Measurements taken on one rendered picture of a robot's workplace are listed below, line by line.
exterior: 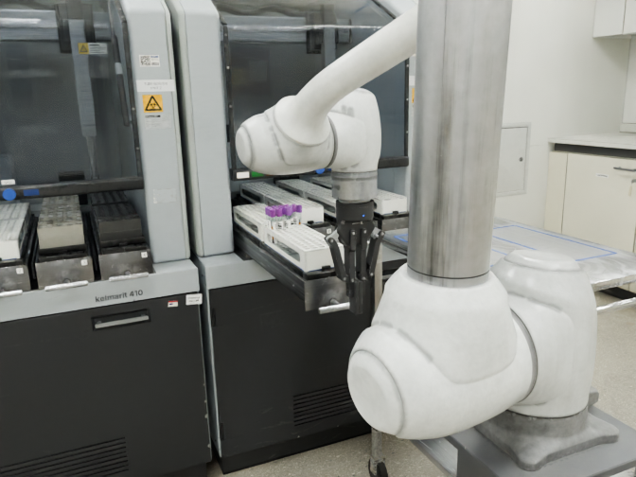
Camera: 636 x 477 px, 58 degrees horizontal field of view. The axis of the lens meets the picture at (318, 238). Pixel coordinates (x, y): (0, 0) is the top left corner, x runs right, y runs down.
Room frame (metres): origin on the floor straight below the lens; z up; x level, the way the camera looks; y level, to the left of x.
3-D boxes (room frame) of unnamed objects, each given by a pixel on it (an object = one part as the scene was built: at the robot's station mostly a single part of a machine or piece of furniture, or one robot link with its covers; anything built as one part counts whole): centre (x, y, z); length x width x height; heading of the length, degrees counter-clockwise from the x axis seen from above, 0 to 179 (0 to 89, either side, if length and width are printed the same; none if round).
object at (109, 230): (1.56, 0.55, 0.85); 0.12 x 0.02 x 0.06; 113
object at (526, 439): (0.79, -0.34, 0.73); 0.22 x 0.18 x 0.06; 113
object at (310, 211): (1.87, 0.08, 0.83); 0.30 x 0.10 x 0.06; 23
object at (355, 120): (1.11, -0.06, 1.14); 0.13 x 0.11 x 0.16; 122
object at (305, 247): (1.39, 0.04, 0.83); 0.30 x 0.10 x 0.06; 23
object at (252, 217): (1.68, 0.17, 0.83); 0.30 x 0.10 x 0.06; 23
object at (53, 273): (1.72, 0.79, 0.78); 0.73 x 0.14 x 0.09; 23
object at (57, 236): (1.50, 0.69, 0.85); 0.12 x 0.02 x 0.06; 114
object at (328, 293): (1.51, 0.10, 0.78); 0.73 x 0.14 x 0.09; 23
